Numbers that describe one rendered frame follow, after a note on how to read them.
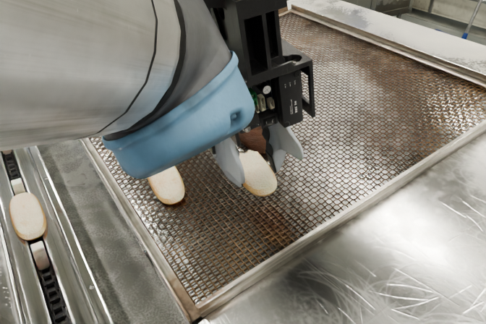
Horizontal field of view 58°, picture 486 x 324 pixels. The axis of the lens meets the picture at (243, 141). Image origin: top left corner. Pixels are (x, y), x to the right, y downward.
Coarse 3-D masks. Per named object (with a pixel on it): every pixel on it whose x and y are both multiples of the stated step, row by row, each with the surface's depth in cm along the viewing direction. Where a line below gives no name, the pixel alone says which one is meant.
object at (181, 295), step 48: (336, 48) 75; (432, 96) 60; (480, 96) 59; (336, 144) 55; (432, 144) 53; (192, 192) 52; (288, 192) 50; (336, 192) 49; (384, 192) 47; (144, 240) 47; (240, 240) 45; (288, 240) 44; (192, 288) 42; (240, 288) 40
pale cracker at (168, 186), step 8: (152, 176) 54; (160, 176) 54; (168, 176) 53; (176, 176) 53; (152, 184) 53; (160, 184) 52; (168, 184) 52; (176, 184) 52; (160, 192) 52; (168, 192) 51; (176, 192) 51; (168, 200) 51; (176, 200) 51
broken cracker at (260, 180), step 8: (240, 152) 49; (248, 152) 49; (256, 152) 49; (240, 160) 48; (248, 160) 47; (256, 160) 47; (264, 160) 48; (248, 168) 46; (256, 168) 46; (264, 168) 46; (248, 176) 45; (256, 176) 45; (264, 176) 45; (272, 176) 45; (248, 184) 45; (256, 184) 45; (264, 184) 44; (272, 184) 44; (256, 192) 44; (264, 192) 44; (272, 192) 44
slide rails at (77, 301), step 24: (0, 168) 65; (24, 168) 65; (0, 192) 60; (0, 216) 56; (48, 216) 56; (24, 240) 52; (48, 240) 52; (24, 264) 49; (72, 264) 49; (24, 288) 46; (72, 288) 46; (24, 312) 44; (48, 312) 44; (72, 312) 44
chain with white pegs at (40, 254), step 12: (12, 156) 69; (12, 168) 67; (12, 180) 59; (36, 240) 54; (36, 252) 49; (36, 264) 49; (48, 264) 50; (48, 276) 49; (48, 300) 47; (60, 300) 46
